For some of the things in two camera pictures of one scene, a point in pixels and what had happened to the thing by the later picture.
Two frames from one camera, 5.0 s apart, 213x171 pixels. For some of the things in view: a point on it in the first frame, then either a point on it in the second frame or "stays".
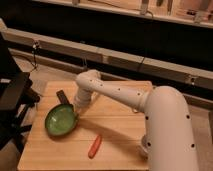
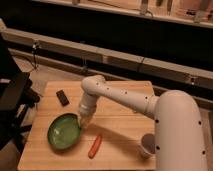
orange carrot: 94,146 stays
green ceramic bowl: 61,120 -> 64,131
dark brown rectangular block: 62,98 stays
